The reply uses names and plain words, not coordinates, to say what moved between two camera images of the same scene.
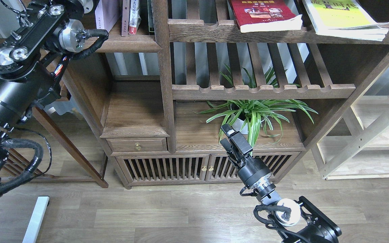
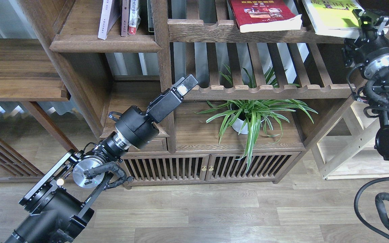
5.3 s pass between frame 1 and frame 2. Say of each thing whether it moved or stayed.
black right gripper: moved
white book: moved
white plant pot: stayed
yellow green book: stayed
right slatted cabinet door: stayed
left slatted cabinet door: stayed
